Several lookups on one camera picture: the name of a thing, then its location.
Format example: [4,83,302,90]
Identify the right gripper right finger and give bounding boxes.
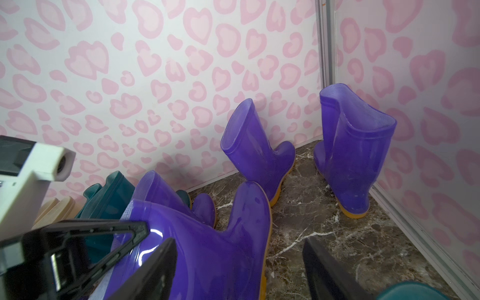
[302,237,371,300]

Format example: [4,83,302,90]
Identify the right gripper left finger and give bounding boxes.
[109,237,178,300]

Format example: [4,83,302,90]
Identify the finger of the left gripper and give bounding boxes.
[1,219,150,300]

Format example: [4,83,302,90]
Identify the beige boot with paper stuffing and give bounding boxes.
[32,196,86,230]

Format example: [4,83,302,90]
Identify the purple boot shaft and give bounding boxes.
[90,181,272,300]

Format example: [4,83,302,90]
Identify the purple boot tip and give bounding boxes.
[132,171,217,228]

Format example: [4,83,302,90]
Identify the purple boot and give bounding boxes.
[313,83,397,219]
[221,99,296,207]

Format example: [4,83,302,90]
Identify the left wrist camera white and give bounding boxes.
[1,136,76,241]

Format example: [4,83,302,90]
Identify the aluminium frame post right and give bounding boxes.
[315,0,336,88]

